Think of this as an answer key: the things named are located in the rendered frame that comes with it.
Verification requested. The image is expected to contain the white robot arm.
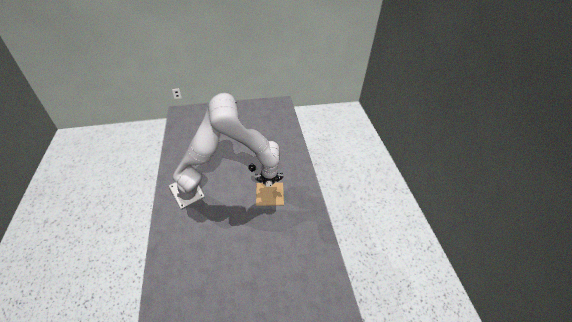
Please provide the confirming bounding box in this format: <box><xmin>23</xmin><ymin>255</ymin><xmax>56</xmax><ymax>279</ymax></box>
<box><xmin>173</xmin><ymin>93</ymin><xmax>279</xmax><ymax>200</ymax></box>

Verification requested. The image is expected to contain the tan flat mat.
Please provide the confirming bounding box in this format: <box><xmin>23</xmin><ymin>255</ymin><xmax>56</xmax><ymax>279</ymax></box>
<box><xmin>256</xmin><ymin>183</ymin><xmax>284</xmax><ymax>206</ymax></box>

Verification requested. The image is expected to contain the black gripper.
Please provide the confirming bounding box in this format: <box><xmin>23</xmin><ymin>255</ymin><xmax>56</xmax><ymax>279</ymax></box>
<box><xmin>255</xmin><ymin>173</ymin><xmax>283</xmax><ymax>185</ymax></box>

